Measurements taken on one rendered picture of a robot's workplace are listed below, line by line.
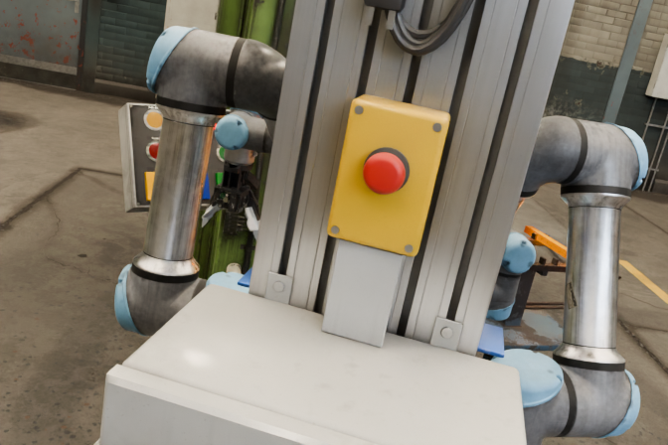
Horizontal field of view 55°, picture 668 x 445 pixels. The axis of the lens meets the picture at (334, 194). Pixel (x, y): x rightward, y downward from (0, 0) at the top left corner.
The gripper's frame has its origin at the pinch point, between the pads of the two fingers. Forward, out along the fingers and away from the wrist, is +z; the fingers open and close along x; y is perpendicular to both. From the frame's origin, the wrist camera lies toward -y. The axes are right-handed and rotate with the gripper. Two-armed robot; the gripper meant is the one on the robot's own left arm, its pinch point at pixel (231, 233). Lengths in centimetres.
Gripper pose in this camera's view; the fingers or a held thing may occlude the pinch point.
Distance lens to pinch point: 168.0
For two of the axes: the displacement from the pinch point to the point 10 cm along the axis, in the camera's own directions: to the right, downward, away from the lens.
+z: -1.8, 9.4, 2.7
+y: -2.2, 2.3, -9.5
